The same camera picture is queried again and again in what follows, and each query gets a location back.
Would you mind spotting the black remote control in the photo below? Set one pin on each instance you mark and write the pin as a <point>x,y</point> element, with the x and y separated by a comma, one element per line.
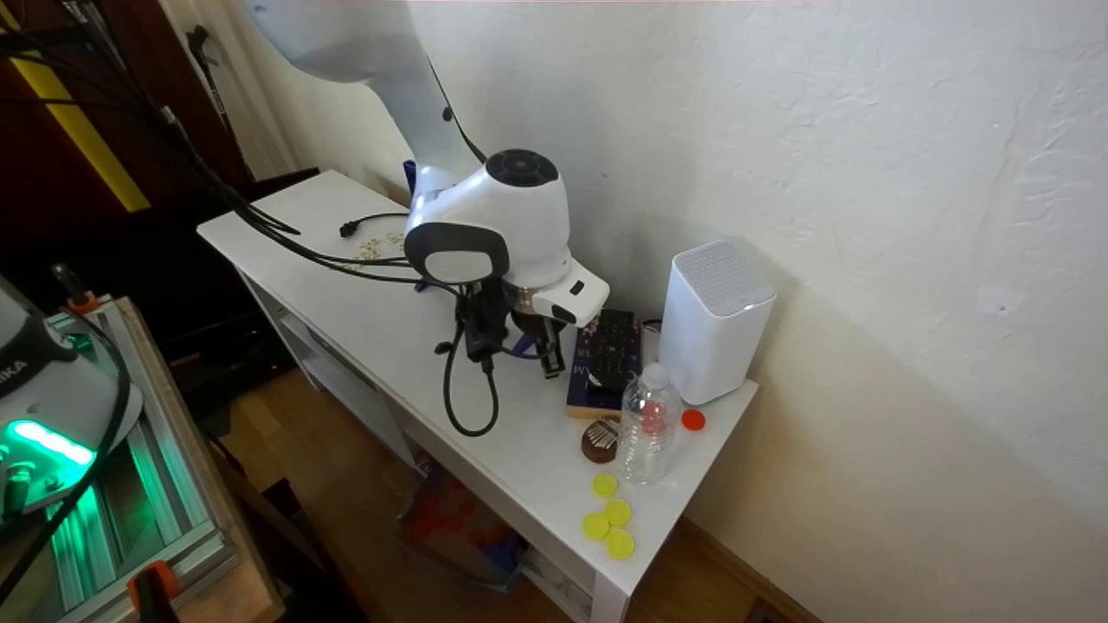
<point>615,346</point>

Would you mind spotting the black low cabinet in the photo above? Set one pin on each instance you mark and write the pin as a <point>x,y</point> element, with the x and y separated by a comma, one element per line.
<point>209,312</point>

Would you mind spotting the red game disc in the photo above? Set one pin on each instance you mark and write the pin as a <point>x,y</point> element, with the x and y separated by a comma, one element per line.
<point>695,419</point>

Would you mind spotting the yellow strip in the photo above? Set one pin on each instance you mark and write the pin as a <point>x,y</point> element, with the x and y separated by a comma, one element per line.
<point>81,126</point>

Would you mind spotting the red and blue bag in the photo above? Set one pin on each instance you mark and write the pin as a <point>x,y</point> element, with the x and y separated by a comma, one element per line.
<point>463,531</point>

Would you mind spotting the yellow game disc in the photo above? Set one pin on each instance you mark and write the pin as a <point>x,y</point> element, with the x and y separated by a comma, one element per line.
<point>605,487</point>
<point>620,514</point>
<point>598,526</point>
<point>620,544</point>

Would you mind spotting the orange black clamp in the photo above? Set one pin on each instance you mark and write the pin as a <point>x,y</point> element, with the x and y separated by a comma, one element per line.
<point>150,589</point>
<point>77,303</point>

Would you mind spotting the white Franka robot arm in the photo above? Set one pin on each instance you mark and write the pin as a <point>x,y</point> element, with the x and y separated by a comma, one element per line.
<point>520,231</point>

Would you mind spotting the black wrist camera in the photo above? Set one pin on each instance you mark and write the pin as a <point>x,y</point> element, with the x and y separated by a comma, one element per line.
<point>478,318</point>

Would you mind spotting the white shelf table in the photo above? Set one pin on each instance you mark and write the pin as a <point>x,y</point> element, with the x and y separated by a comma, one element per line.
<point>381,335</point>

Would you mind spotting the black bar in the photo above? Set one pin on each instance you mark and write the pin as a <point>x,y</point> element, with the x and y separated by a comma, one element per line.
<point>46,41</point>

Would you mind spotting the dark blue book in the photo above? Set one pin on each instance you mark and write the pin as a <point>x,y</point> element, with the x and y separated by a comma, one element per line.
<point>580,394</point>

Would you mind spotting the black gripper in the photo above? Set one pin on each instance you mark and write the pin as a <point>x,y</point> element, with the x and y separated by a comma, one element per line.
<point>542,326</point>

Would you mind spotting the clear plastic bottle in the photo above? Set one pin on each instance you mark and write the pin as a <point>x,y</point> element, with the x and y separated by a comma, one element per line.
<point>650,451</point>

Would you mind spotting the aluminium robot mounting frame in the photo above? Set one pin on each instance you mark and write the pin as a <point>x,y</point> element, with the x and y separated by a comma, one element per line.
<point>159,496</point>

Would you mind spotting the dark brown door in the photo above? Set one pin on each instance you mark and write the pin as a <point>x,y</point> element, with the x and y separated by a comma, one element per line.
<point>114,72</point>

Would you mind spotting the brown round lid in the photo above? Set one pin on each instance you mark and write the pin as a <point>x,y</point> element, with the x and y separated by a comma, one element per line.
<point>599,441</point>

